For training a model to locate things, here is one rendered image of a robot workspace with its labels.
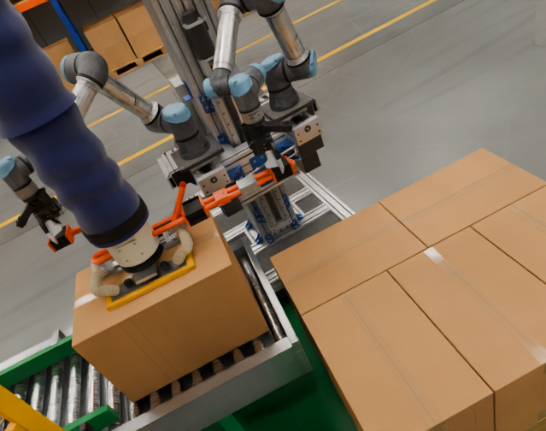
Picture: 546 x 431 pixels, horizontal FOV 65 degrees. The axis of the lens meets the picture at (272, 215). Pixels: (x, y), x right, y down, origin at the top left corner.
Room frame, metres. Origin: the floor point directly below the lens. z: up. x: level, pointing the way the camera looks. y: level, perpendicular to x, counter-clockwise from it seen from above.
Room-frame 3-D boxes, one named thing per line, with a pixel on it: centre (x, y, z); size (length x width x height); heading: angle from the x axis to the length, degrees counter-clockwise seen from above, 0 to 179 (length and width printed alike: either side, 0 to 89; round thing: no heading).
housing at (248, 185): (1.34, 0.04, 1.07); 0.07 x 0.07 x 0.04; 4
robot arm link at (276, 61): (1.96, -0.28, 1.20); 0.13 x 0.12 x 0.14; 59
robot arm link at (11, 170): (1.55, 0.80, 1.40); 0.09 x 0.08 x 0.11; 131
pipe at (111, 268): (1.30, 0.50, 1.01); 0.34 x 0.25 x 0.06; 94
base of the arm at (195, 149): (1.87, 0.21, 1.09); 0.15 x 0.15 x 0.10
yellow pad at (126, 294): (1.21, 0.50, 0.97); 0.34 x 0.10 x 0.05; 94
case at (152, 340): (1.29, 0.51, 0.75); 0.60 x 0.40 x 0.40; 95
